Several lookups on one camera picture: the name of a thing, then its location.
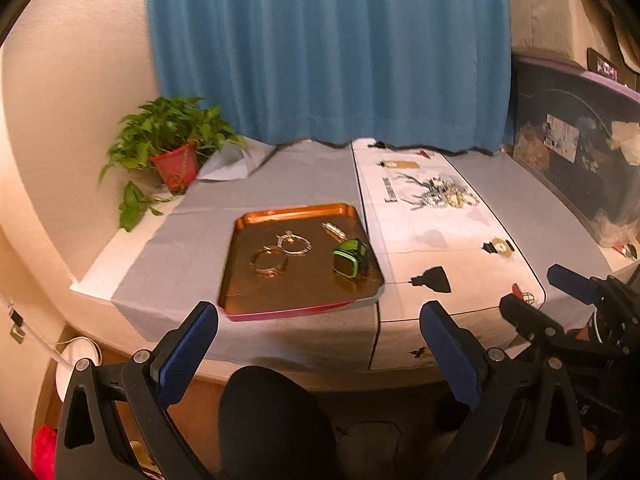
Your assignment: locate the silver ring bracelet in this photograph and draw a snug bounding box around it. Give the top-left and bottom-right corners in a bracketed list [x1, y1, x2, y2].
[275, 230, 314, 257]

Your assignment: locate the green potted plant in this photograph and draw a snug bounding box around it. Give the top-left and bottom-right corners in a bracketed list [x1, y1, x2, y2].
[98, 95, 249, 233]

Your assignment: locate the orange metal tray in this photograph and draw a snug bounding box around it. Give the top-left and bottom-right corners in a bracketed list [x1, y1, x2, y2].
[218, 203, 385, 322]

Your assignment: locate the beige fabric storage box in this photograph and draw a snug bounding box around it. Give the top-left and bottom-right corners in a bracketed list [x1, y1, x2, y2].
[509, 0, 639, 74]

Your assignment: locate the white floor fan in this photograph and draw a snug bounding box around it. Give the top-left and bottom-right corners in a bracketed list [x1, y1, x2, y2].
[1, 296, 103, 402]

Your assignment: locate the pile of tangled jewelry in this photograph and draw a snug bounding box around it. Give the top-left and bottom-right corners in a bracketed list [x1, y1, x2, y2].
[395, 172, 480, 210]

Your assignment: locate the white printed table runner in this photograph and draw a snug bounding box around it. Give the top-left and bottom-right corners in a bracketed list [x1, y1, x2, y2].
[352, 139, 546, 370]

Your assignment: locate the grey table cloth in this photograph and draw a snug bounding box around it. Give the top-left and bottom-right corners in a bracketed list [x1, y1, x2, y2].
[113, 140, 611, 374]

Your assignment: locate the gold bangle bracelet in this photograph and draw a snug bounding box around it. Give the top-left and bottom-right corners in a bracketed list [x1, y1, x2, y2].
[248, 244, 290, 279]

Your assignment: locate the green black smartwatch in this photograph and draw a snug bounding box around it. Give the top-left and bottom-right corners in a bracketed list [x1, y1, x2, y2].
[332, 238, 370, 280]

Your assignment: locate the black chair back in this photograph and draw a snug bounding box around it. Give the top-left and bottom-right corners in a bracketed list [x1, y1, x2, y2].
[218, 366, 347, 479]

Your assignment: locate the blue curtain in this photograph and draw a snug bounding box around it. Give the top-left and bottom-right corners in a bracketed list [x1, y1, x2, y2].
[148, 0, 511, 153]

